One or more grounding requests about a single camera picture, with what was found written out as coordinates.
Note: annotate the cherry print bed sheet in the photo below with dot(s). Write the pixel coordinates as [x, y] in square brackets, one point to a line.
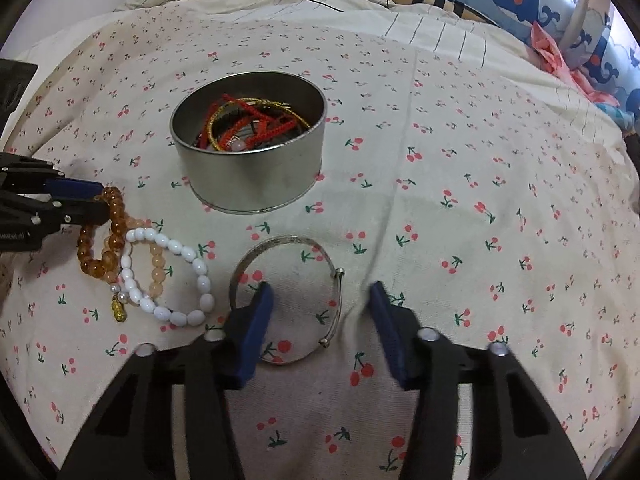
[450, 235]

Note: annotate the silver bangle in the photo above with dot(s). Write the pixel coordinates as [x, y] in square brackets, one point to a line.
[280, 242]

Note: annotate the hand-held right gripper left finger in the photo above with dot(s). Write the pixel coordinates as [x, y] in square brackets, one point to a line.
[252, 330]

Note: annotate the round silver metal tin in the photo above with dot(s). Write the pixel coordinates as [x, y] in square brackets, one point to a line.
[250, 180]

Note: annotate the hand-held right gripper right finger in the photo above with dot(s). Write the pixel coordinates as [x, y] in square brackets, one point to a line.
[392, 335]

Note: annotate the teal cloth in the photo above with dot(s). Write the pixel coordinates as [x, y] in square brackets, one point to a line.
[627, 112]

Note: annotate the pink cloth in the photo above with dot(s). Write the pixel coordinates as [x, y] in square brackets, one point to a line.
[555, 55]

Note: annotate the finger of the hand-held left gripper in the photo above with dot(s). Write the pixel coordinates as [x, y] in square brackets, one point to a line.
[75, 189]
[75, 214]

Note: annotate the gold peanut charm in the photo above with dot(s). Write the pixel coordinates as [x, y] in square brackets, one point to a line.
[119, 310]

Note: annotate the yellow black striped pillow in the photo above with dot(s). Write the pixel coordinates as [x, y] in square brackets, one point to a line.
[445, 2]

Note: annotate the thin gold bangle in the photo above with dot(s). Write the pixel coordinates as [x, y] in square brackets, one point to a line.
[250, 101]

